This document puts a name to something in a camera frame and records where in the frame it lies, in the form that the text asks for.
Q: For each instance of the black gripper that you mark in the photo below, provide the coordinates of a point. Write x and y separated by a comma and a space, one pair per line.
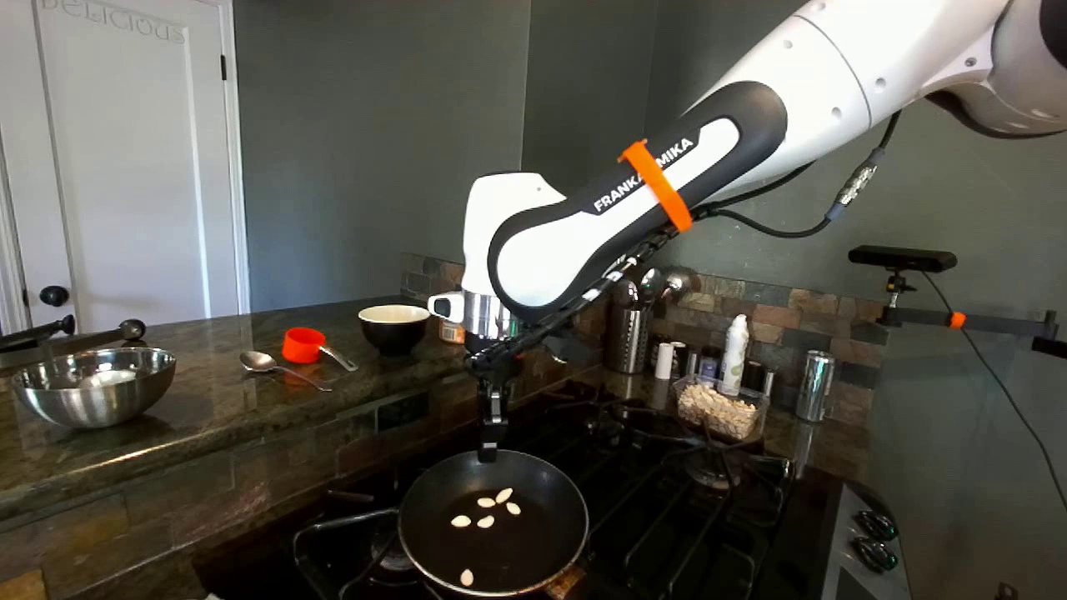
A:
498, 360

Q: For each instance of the white pumpkin seed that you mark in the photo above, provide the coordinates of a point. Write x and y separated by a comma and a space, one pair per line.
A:
505, 495
463, 520
512, 507
485, 520
485, 501
469, 577

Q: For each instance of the black frying pan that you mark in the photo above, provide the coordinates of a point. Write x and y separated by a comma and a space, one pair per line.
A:
536, 554

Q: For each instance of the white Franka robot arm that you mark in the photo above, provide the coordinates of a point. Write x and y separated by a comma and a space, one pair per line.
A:
844, 67

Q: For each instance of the black ceramic bowl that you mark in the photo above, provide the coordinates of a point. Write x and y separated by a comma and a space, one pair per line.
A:
390, 338

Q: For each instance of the stainless steel mixing bowl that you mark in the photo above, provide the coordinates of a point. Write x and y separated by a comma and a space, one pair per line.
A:
94, 387

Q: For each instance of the steel thermos bottle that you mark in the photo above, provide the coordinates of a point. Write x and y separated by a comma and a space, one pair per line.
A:
629, 329

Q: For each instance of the small white shaker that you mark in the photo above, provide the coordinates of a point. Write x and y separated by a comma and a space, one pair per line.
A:
664, 360

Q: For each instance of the clear plastic container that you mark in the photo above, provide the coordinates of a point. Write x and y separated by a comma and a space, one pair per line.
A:
681, 419

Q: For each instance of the red plastic cup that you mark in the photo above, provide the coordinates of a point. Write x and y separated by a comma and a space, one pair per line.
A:
302, 343

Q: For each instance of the shiny steel jug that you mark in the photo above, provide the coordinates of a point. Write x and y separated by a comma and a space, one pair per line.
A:
674, 289

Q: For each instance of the black gas stove range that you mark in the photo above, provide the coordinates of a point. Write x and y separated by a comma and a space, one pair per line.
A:
687, 520

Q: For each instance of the pile of white seeds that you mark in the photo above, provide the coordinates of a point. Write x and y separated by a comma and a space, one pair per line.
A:
722, 410

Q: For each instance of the metal spoon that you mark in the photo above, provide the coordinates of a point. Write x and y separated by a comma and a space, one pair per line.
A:
257, 360

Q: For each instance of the white plastic bottle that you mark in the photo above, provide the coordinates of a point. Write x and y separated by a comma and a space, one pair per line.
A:
734, 354

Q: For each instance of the silver drink can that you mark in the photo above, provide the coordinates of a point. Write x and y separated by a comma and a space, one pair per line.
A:
815, 387

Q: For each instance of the black stove knob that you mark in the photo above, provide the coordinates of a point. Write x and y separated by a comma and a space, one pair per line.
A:
875, 524
878, 559

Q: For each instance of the white panel door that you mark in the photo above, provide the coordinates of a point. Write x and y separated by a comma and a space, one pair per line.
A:
134, 167

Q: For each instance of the dark door knob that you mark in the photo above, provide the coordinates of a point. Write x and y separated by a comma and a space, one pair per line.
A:
54, 293

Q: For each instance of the black bar camera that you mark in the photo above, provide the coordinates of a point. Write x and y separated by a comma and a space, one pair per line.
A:
903, 257

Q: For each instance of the camera mount with orange clamp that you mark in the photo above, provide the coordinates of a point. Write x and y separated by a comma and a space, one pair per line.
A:
980, 322

